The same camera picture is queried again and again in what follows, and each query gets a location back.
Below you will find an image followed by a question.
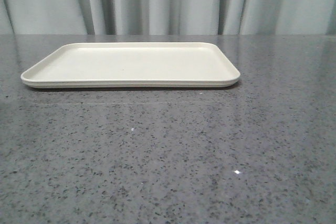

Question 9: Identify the pale grey-green curtain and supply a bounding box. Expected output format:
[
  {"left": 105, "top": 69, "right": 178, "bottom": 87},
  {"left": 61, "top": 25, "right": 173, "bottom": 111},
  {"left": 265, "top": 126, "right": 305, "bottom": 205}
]
[{"left": 1, "top": 0, "right": 335, "bottom": 35}]

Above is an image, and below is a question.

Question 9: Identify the cream rectangular plastic tray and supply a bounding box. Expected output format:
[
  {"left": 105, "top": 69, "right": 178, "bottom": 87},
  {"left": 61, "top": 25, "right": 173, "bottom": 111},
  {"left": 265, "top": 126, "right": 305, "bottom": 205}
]
[{"left": 21, "top": 42, "right": 240, "bottom": 89}]

